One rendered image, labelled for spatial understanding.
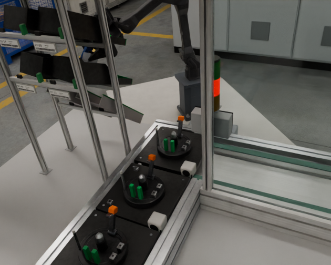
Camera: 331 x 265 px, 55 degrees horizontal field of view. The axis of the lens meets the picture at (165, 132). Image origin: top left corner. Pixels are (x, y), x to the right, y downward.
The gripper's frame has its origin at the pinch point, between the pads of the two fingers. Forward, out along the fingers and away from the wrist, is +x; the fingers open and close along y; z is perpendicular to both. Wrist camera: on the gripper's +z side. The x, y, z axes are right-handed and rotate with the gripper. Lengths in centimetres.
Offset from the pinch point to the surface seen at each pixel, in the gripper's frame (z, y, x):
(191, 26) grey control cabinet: -158, -132, -246
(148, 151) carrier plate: -29.1, 31.4, 16.9
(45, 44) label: 22.9, 16.4, 22.8
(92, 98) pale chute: -11.6, 5.8, 12.5
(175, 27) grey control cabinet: -159, -156, -243
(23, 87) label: 8.3, -0.3, 30.1
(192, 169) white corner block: -27, 53, 19
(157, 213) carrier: -21, 54, 40
